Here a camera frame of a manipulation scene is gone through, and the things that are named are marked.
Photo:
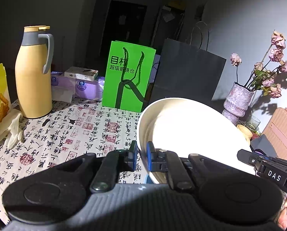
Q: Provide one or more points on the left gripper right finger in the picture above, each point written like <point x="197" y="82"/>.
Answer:
<point x="168" y="162"/>

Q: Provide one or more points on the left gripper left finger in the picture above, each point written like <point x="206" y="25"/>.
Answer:
<point x="113" y="163"/>

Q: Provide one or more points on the cream plate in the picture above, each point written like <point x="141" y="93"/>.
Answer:
<point x="185" y="126"/>

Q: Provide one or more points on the person right hand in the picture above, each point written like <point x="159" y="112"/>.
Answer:
<point x="282" y="220"/>

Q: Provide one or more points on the grey purple pouch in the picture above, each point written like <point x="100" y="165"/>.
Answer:
<point x="263" y="146"/>

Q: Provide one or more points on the pink small suitcase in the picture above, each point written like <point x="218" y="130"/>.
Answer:
<point x="276" y="132"/>

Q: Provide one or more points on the yellow mug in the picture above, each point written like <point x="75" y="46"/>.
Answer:
<point x="245" y="131"/>

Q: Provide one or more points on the glass cup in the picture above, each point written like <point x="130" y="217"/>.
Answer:
<point x="252" y="123"/>

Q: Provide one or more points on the purple ceramic vase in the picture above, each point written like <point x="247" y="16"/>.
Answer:
<point x="236" y="103"/>

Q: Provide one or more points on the black paper bag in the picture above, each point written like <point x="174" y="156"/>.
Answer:
<point x="186" y="71"/>

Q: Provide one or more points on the purple tissue pack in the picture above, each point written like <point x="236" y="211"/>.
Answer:
<point x="64" y="89"/>

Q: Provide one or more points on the green paper bag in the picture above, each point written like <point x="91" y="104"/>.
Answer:
<point x="127" y="76"/>

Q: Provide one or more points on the dried pink flowers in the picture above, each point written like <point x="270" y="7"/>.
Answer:
<point x="264" y="73"/>

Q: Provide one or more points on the small white box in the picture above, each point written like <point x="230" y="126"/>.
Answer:
<point x="81" y="73"/>

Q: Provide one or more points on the white rubber gloves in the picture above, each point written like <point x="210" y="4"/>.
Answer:
<point x="9" y="128"/>

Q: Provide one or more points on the yellow thermos jug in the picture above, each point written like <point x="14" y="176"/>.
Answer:
<point x="33" y="71"/>

